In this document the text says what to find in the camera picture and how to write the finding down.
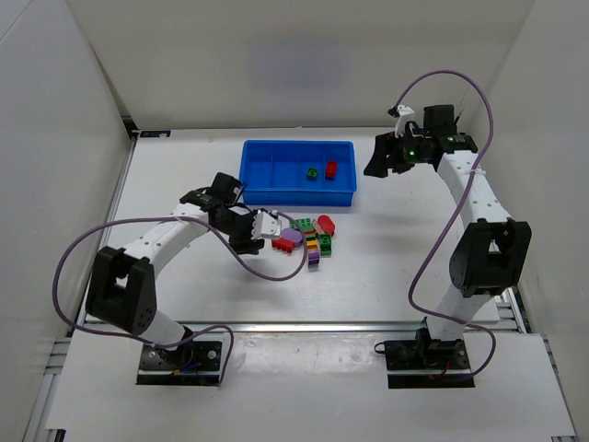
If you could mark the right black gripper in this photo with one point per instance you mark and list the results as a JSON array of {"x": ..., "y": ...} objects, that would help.
[{"x": 391, "y": 154}]

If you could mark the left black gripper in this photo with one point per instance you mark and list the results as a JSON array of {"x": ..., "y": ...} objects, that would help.
[{"x": 251, "y": 233}]

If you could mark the red toothed lego brick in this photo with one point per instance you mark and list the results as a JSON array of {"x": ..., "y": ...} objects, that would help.
[{"x": 283, "y": 244}]

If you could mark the purple round lego brick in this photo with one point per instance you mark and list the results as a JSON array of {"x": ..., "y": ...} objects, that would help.
[{"x": 293, "y": 235}]

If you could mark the small green lego brick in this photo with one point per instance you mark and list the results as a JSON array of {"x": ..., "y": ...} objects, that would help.
[{"x": 312, "y": 174}]

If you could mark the red oval lego brick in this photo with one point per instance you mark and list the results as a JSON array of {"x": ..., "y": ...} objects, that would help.
[{"x": 327, "y": 224}]

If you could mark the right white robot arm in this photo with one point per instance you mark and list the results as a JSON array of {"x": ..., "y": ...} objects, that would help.
[{"x": 490, "y": 255}]

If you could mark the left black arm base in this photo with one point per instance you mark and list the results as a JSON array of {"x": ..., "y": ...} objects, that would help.
[{"x": 198, "y": 364}]

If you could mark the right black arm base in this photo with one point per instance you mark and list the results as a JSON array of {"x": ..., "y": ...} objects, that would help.
[{"x": 421, "y": 365}]

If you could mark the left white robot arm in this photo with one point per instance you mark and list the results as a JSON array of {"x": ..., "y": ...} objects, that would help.
[{"x": 122, "y": 289}]

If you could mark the green flat lego plate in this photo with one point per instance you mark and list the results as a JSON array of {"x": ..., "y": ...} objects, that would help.
[{"x": 305, "y": 224}]

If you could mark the stacked multicolour lego column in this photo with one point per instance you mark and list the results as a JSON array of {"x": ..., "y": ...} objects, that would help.
[{"x": 312, "y": 248}]

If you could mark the blue divided plastic bin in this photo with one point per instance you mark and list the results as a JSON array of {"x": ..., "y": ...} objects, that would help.
[{"x": 274, "y": 173}]

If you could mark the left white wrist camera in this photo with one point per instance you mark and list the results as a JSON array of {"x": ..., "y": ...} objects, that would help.
[{"x": 266, "y": 225}]

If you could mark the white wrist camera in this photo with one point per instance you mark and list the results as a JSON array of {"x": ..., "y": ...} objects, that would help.
[
  {"x": 266, "y": 225},
  {"x": 402, "y": 114}
]

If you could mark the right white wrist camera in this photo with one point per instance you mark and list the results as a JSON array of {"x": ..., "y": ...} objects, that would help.
[{"x": 402, "y": 114}]

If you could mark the aluminium front rail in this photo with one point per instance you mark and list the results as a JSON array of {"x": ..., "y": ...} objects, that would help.
[{"x": 379, "y": 326}]

